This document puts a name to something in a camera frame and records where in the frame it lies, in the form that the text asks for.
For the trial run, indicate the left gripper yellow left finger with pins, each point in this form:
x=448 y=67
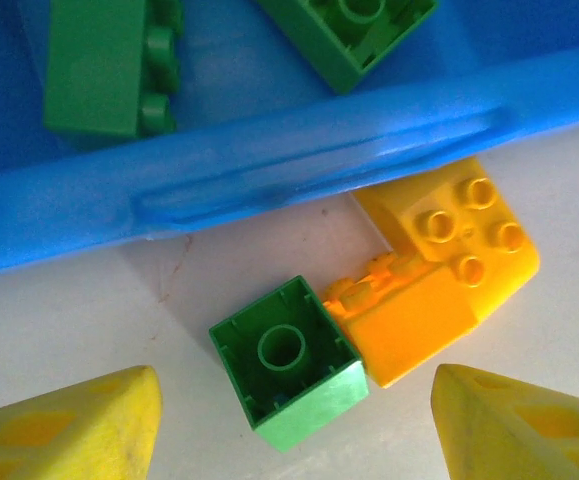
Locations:
x=69 y=430

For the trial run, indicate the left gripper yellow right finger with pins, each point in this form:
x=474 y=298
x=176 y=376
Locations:
x=519 y=430

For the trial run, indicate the long green lego brick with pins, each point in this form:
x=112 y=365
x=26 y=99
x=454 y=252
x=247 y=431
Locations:
x=94 y=65

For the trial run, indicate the yellow curved lego brick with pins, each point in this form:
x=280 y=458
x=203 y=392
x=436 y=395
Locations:
x=449 y=235
x=409 y=330

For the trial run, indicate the small green square lego brick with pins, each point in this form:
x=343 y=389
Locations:
x=329 y=406

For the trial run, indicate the blue plastic bin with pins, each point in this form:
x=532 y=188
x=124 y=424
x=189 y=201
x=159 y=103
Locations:
x=249 y=165

